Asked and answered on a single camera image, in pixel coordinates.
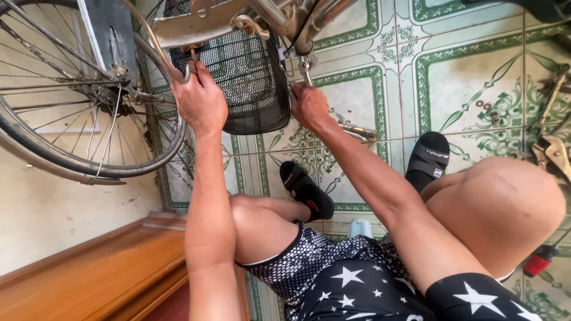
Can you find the person's right hand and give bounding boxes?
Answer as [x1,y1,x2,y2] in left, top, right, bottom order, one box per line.
[288,81,333,132]

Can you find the person's left hand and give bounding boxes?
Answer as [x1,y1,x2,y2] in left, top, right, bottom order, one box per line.
[170,61,229,137]

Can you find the silver wrench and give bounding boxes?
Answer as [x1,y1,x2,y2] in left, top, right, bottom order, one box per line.
[297,54,316,88]

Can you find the curved silver stay rod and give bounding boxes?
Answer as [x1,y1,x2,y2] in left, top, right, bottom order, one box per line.
[120,0,193,85]

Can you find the black mesh bicycle basket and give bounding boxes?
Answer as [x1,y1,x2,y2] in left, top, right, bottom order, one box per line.
[162,0,292,136]

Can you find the black slide sandal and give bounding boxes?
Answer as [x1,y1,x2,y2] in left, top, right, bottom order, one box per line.
[279,161,335,223]
[404,131,451,193]

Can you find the person's left leg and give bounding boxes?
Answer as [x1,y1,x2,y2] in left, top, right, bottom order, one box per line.
[228,193,313,266]

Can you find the person's leg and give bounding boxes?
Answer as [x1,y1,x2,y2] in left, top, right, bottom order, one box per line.
[418,155,567,282]
[228,193,313,266]

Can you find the pale blue plastic stool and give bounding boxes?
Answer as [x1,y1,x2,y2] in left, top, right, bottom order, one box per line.
[346,218,374,240]

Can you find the spoked bicycle wheel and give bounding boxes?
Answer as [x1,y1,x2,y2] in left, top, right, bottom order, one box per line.
[0,0,188,180]

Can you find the black star print shorts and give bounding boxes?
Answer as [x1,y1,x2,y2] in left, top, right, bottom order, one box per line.
[236,220,543,321]

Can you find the grey metal board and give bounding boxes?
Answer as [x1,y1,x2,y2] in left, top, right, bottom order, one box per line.
[78,0,137,86]

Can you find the person's right leg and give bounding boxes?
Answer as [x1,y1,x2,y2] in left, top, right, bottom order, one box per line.
[418,155,567,282]

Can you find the long metal hand tool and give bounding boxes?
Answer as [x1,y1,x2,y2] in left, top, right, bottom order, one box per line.
[530,64,571,135]

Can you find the silver locking pliers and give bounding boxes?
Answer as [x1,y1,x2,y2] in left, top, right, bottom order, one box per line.
[530,134,571,184]

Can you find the brown wooden furniture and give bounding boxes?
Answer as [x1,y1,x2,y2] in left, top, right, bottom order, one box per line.
[0,211,250,321]

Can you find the black brake cable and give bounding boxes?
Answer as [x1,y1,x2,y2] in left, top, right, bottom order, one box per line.
[284,0,320,55]

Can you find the silver bicycle frame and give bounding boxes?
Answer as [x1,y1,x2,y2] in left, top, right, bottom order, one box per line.
[249,0,358,57]

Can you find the silver basket bracket plate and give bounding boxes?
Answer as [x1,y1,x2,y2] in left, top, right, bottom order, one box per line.
[152,0,271,51]

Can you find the red handled screwdriver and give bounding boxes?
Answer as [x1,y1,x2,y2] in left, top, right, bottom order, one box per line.
[522,227,571,278]

